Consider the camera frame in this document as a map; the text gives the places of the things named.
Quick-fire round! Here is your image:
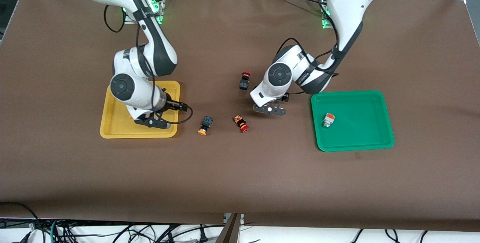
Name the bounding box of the right arm base green light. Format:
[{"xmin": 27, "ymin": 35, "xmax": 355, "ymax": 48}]
[{"xmin": 124, "ymin": 0, "xmax": 167, "ymax": 24}]

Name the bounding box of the left arm base green light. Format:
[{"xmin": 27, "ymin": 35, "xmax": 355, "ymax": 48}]
[{"xmin": 321, "ymin": 0, "xmax": 336, "ymax": 29}]

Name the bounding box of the yellow plastic tray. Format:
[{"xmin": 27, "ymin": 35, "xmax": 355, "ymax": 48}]
[{"xmin": 99, "ymin": 81, "xmax": 181, "ymax": 139}]

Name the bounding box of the red mushroom emergency button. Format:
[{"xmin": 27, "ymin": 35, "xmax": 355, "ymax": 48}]
[{"xmin": 233, "ymin": 114, "xmax": 250, "ymax": 133}]

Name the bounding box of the yellow cap push button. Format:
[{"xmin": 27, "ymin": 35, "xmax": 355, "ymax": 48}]
[{"xmin": 198, "ymin": 116, "xmax": 213, "ymax": 136}]

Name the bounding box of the brown table mat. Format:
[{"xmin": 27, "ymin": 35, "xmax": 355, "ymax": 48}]
[{"xmin": 0, "ymin": 0, "xmax": 480, "ymax": 232}]

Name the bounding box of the green plastic tray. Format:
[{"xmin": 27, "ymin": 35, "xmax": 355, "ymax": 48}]
[{"xmin": 310, "ymin": 90, "xmax": 395, "ymax": 152}]

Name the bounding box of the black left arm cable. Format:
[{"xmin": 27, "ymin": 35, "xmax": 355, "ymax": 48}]
[{"xmin": 276, "ymin": 0, "xmax": 342, "ymax": 103}]

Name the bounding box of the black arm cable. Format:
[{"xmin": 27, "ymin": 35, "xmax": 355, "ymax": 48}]
[
  {"xmin": 276, "ymin": 0, "xmax": 342, "ymax": 103},
  {"xmin": 104, "ymin": 0, "xmax": 194, "ymax": 125}
]

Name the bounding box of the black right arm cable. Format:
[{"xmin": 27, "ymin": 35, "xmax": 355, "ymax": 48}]
[{"xmin": 104, "ymin": 0, "xmax": 194, "ymax": 125}]

